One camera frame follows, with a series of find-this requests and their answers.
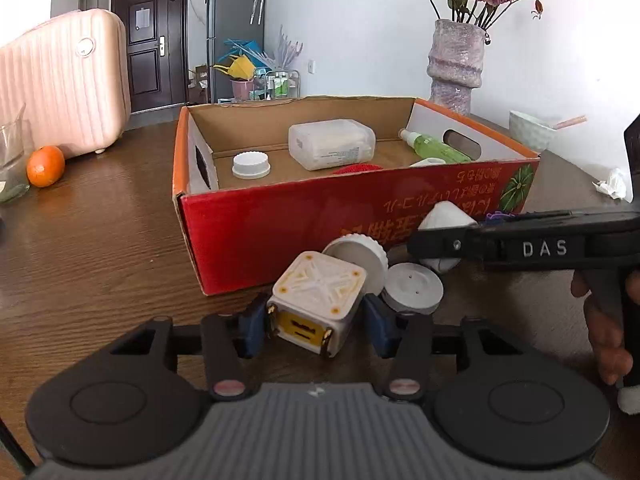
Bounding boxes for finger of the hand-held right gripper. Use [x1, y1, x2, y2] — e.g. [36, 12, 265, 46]
[406, 222, 483, 263]

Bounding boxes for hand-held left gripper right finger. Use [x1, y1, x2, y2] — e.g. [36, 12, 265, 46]
[362, 294, 526, 402]

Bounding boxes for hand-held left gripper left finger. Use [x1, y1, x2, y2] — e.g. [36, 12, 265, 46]
[107, 292, 272, 402]

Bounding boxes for white tape roll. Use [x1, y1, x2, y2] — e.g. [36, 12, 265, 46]
[418, 201, 478, 274]

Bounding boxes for white and yellow cube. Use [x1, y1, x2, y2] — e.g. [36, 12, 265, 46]
[266, 251, 367, 359]

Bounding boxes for green spray bottle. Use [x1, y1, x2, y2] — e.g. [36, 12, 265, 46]
[398, 128, 473, 164]

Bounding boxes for red cardboard box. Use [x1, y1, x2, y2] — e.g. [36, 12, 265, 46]
[172, 95, 542, 297]

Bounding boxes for translucent cotton swab box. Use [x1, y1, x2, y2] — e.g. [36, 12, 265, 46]
[288, 119, 377, 172]

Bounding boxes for white ribbed bottle cap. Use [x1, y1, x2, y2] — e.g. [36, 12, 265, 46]
[231, 151, 272, 181]

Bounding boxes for person's right hand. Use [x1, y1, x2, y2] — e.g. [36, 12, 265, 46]
[571, 270, 634, 387]

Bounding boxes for white disc with holes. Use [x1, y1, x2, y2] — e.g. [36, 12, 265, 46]
[381, 262, 445, 317]

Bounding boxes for white round jar lid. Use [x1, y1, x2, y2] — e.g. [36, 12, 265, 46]
[321, 235, 390, 295]

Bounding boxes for crumpled white tissue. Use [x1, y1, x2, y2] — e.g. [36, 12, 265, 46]
[592, 167, 628, 202]

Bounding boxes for pale green bowl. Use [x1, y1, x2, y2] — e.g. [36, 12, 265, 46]
[509, 110, 558, 152]

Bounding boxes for pink textured vase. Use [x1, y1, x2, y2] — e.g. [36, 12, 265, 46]
[426, 19, 488, 117]

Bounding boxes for cart with bottles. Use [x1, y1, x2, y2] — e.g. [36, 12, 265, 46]
[252, 70, 301, 101]

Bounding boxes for cardboard boxes on floor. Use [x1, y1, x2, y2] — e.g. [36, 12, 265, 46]
[189, 64, 211, 106]

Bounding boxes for pale purple dried plant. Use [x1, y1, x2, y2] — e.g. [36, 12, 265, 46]
[267, 25, 304, 72]

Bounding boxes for orange fruit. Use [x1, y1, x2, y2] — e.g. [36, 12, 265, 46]
[26, 145, 66, 188]

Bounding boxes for dark brown door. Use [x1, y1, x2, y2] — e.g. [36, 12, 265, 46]
[110, 0, 190, 116]

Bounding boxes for clear glass container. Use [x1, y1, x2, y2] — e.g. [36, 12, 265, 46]
[0, 105, 35, 204]

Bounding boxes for pink ribbed suitcase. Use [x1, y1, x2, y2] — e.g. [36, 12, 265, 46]
[0, 8, 132, 160]

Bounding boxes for grey refrigerator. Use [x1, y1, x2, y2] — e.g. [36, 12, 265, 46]
[206, 0, 266, 103]

